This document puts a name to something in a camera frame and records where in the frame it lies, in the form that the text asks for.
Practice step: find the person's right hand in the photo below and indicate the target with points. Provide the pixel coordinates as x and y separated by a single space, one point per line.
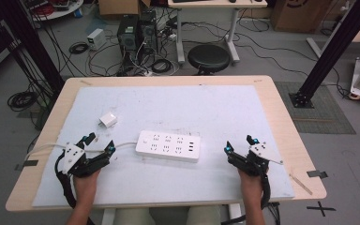
250 186

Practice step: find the thin wooden stick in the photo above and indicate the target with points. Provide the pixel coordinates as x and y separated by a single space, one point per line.
301 184

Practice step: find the white power supply box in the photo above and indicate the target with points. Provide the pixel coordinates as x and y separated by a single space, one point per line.
96 39

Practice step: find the white power strip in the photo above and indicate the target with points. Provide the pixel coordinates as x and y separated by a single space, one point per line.
168 146

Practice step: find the white charger plug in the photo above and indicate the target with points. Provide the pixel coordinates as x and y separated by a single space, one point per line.
108 120

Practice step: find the white foam mat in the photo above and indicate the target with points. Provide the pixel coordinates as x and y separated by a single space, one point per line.
175 103

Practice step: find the black tape cross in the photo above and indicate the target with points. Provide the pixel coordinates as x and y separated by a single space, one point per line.
321 208

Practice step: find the grey floor mat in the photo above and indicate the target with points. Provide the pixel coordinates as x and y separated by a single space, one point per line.
322 115

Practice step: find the black computer tower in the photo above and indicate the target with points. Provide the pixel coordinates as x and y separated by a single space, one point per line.
148 31
127 36

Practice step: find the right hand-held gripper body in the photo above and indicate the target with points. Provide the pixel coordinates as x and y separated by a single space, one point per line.
257 157

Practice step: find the black metal stand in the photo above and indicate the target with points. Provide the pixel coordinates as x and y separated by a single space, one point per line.
331 53
34 47

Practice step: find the large cardboard box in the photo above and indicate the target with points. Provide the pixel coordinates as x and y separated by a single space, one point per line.
300 15

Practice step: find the black tape strip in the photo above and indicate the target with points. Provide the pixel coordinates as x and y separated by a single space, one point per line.
27 163
317 174

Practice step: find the person's left hand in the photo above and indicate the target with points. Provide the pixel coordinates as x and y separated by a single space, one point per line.
86 185

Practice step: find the light wooden table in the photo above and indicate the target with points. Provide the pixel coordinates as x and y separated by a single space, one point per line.
281 106

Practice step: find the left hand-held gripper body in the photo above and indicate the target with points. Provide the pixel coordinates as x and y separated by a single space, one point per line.
72 157

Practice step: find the round white table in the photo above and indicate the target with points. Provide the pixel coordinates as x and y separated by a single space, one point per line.
59 11

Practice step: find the black round stool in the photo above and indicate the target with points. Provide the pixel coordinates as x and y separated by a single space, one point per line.
208 57

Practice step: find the white-legged wooden desk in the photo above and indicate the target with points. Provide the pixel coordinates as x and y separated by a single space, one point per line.
215 3

